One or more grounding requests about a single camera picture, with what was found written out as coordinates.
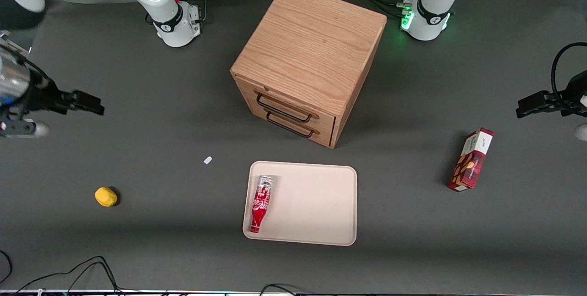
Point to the red snack box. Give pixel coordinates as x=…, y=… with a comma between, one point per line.
x=472, y=160

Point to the red coke bottle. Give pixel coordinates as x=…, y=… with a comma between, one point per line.
x=261, y=204

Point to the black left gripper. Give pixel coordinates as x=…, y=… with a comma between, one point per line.
x=570, y=97

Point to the beige rectangular tray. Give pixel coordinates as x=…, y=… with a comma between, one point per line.
x=316, y=204

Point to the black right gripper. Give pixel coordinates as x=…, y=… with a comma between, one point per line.
x=40, y=92

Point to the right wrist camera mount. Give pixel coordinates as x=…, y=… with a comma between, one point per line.
x=20, y=128

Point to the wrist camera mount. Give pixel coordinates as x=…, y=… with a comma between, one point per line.
x=20, y=128
x=582, y=132

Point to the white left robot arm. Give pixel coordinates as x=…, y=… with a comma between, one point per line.
x=433, y=7

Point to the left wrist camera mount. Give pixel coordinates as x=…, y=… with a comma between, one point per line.
x=582, y=132

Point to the yellow lemon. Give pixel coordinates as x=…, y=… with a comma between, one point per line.
x=105, y=197

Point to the wooden drawer cabinet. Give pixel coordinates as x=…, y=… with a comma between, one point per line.
x=312, y=48

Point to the small white scrap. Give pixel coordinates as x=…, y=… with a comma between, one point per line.
x=207, y=160

